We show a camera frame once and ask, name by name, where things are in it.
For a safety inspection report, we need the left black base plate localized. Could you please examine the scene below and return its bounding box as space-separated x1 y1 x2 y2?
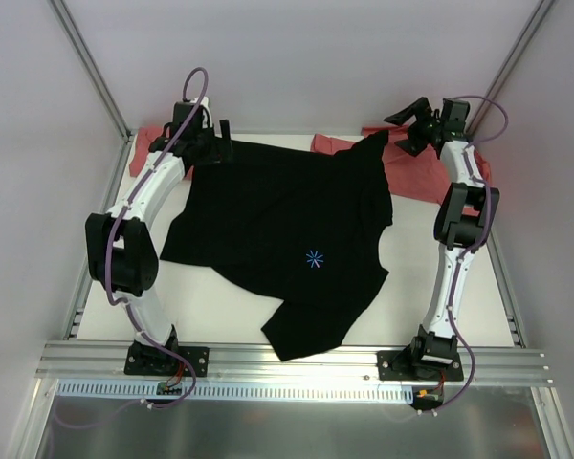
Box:
123 341 210 378

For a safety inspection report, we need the crumpled red t shirt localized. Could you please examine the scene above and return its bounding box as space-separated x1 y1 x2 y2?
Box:
310 126 492 205

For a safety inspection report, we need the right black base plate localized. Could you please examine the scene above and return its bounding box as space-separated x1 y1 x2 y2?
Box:
376 349 465 382

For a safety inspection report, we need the aluminium front rail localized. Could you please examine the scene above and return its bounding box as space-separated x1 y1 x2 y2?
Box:
35 339 555 386

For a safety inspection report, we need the white slotted cable duct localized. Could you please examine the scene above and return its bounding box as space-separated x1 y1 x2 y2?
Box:
56 379 413 404

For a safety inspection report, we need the folded red t shirt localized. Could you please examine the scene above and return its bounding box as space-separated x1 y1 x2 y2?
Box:
128 124 195 181

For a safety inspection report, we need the black t shirt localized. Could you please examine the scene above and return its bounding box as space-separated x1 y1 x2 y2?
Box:
161 132 393 361

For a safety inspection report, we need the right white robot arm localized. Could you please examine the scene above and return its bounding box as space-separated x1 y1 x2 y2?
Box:
385 97 500 380

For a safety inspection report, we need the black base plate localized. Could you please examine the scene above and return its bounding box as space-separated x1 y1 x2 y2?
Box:
123 341 210 378
376 349 465 382

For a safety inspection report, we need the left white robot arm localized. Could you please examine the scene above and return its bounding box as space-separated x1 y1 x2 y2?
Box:
85 96 231 374

